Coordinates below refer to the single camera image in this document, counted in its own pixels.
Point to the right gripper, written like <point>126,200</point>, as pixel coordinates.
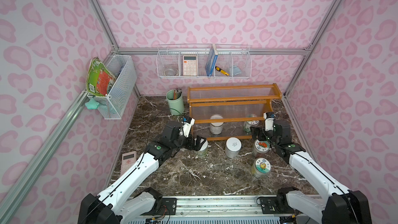
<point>259,134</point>

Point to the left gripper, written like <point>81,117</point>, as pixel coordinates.
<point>191,142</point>

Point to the white lid green label jar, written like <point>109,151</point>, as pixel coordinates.
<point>203,151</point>

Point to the strawberry lid seed jar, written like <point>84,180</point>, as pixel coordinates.
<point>260,149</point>

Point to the tall white tin jar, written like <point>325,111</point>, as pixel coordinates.
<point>233,147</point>

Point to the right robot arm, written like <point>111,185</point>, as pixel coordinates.
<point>338,204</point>

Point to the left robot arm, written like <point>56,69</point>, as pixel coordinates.
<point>116,205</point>

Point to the small white lid jar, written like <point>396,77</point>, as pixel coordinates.
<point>216,128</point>

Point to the orange wooden three-tier shelf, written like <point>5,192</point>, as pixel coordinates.
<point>230,104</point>

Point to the mint green pencil cup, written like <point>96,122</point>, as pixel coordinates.
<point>176,106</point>

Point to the pencils bundle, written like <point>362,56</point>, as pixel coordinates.
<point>177,93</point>

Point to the pink calculator on table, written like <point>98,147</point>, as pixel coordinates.
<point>128,159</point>

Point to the yellow utility knife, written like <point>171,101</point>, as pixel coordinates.
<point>221,71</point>

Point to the clear tape roll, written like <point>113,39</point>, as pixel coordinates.
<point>171,71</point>

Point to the pink calculator in basket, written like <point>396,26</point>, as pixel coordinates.
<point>190,65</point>

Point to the blue book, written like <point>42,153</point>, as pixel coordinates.
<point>211,62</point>

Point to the white mesh side basket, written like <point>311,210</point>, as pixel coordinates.
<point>113,105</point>

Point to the mint star-shaped toy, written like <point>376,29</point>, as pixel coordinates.
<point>92,104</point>

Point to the green red snack bag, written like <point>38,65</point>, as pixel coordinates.
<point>99,80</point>

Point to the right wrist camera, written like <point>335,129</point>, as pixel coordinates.
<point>269,118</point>

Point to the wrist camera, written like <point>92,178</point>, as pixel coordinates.
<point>187,123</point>
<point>269,118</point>

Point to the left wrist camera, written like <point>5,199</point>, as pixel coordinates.
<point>187,123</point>

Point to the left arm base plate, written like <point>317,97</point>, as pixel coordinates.
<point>166,206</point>

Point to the aluminium front rail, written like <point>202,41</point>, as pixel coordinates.
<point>226,210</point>

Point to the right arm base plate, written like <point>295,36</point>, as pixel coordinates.
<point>268,205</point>

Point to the white wire wall basket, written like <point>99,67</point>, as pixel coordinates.
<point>228,55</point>

